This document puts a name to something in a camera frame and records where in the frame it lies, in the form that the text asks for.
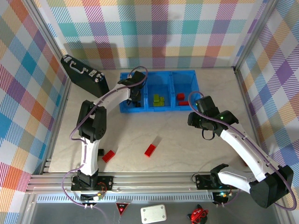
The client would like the black carrying case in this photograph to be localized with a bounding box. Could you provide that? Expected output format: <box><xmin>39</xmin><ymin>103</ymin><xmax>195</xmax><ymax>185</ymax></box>
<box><xmin>60</xmin><ymin>55</ymin><xmax>110</xmax><ymax>98</ymax></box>

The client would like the red toy with glasses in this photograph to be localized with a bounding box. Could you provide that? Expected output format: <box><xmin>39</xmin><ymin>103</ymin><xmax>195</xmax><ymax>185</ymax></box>
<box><xmin>187</xmin><ymin>204</ymin><xmax>209</xmax><ymax>224</ymax></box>

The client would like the white plastic box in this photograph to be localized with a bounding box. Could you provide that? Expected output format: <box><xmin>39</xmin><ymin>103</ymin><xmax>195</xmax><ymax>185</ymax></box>
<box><xmin>140</xmin><ymin>204</ymin><xmax>168</xmax><ymax>224</ymax></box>

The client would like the red black triangle button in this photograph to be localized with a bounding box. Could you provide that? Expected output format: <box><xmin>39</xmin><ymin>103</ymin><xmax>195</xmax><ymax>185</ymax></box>
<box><xmin>115</xmin><ymin>202</ymin><xmax>129</xmax><ymax>216</ymax></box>

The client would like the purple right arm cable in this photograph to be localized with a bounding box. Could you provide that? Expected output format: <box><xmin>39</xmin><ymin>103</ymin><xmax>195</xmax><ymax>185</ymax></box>
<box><xmin>188</xmin><ymin>91</ymin><xmax>297</xmax><ymax>212</ymax></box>

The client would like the aluminium side rail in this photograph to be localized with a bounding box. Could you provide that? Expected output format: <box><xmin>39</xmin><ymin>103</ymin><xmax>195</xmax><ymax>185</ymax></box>
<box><xmin>38</xmin><ymin>79</ymin><xmax>72</xmax><ymax>175</ymax></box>
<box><xmin>234</xmin><ymin>69</ymin><xmax>280</xmax><ymax>175</ymax></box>

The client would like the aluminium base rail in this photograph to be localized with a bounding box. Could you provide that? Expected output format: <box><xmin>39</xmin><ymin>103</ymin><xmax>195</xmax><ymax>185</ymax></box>
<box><xmin>25</xmin><ymin>172</ymin><xmax>284</xmax><ymax>194</ymax></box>

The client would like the aluminium frame post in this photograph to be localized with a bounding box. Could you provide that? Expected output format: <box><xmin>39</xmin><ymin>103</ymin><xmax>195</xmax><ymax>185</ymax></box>
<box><xmin>24</xmin><ymin>0</ymin><xmax>72</xmax><ymax>81</ymax></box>
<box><xmin>233</xmin><ymin>0</ymin><xmax>280</xmax><ymax>72</ymax></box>

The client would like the white slotted cable tray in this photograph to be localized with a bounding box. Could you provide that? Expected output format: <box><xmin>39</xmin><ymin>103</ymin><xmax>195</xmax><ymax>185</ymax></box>
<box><xmin>37</xmin><ymin>193</ymin><xmax>214</xmax><ymax>203</ymax></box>

